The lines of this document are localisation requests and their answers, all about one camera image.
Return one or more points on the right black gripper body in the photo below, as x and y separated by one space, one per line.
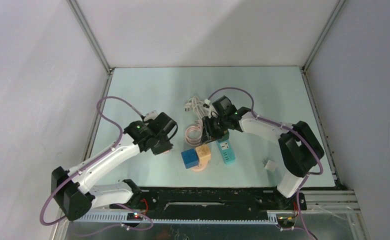
219 122

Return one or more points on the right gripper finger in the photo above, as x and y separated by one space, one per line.
207 130
220 133

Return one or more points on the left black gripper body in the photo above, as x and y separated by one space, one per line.
163 145

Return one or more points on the teal power strip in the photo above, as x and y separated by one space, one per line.
226 151

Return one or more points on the yellow cube plug adapter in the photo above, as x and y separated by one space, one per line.
203 153

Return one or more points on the blue cube plug adapter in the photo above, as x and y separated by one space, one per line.
190 158

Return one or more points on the pink round power socket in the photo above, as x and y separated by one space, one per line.
202 164

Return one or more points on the small white plug adapter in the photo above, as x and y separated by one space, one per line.
270 165

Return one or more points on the green cube plug adapter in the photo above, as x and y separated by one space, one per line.
225 137

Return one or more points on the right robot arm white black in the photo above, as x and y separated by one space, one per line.
299 147

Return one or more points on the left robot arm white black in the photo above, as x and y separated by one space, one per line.
76 190

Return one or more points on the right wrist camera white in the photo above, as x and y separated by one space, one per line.
209 107

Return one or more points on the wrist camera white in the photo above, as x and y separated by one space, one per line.
150 116
209 107

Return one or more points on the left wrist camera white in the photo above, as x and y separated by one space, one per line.
150 116

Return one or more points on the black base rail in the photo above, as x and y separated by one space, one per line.
212 203

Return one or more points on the grey slotted cable duct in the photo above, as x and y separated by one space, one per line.
129 217

